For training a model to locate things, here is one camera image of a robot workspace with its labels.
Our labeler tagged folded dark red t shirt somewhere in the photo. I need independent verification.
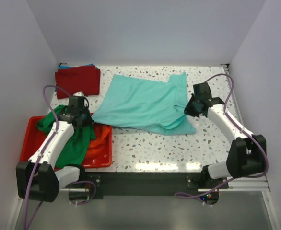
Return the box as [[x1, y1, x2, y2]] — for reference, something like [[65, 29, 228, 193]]
[[55, 66, 101, 100]]

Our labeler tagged orange t shirt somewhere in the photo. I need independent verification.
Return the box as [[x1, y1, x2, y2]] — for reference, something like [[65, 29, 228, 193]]
[[85, 123, 112, 159]]

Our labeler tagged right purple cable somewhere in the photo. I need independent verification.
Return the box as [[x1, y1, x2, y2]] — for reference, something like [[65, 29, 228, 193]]
[[174, 73, 269, 201]]

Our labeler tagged green t shirt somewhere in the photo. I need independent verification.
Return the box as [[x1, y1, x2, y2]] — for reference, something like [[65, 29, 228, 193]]
[[36, 112, 96, 168]]

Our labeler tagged red plastic bin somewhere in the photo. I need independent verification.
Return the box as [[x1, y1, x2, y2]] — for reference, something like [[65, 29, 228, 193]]
[[20, 116, 112, 168]]

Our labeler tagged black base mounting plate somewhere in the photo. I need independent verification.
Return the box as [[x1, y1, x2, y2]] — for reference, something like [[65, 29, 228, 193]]
[[65, 172, 229, 200]]

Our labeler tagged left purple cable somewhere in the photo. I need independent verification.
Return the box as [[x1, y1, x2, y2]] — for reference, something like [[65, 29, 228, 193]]
[[23, 84, 98, 230]]

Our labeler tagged teal t shirt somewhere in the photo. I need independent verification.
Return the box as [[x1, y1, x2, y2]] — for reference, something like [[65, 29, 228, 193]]
[[93, 72, 196, 136]]

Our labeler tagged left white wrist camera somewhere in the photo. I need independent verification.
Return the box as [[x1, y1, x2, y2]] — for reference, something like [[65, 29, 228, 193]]
[[73, 92, 85, 97]]

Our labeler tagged purple cable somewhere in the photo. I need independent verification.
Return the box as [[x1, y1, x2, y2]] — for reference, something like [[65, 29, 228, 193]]
[[174, 73, 269, 201], [23, 84, 98, 230]]

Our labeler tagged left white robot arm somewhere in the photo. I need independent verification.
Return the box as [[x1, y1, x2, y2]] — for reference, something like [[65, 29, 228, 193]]
[[16, 94, 94, 202]]

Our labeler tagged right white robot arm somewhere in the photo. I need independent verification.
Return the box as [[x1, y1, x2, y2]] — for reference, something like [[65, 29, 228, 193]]
[[184, 82, 268, 185]]

